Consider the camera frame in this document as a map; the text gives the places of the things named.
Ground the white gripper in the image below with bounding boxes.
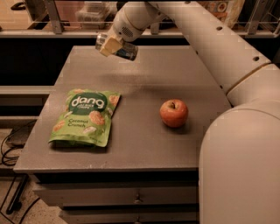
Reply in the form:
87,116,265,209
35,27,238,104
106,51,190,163
99,2,159,57

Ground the silver blue redbull can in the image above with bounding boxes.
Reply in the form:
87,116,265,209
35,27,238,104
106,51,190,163
95,33,138,61

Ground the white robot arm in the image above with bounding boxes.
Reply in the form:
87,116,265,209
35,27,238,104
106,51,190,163
101,1,280,224

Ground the clear plastic container on shelf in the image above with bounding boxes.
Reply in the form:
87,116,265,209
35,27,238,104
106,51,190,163
75,1,116,30

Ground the green dang chips bag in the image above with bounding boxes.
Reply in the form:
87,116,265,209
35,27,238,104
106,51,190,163
49,88,121,147

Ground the red apple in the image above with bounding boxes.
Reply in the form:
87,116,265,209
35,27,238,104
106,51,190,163
159,99,189,128

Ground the grey drawer cabinet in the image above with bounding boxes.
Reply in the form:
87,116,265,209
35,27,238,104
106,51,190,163
15,45,229,224

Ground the colourful snack bag on shelf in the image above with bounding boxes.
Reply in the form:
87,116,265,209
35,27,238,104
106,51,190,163
200,0,245,28

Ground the round drawer knob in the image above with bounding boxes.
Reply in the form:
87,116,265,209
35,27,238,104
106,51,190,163
134,197,143,205

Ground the grey metal shelf rail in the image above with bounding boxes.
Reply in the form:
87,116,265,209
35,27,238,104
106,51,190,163
0,0,280,39

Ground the black floor cables left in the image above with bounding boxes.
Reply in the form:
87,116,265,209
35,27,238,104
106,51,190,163
0,120,40,224

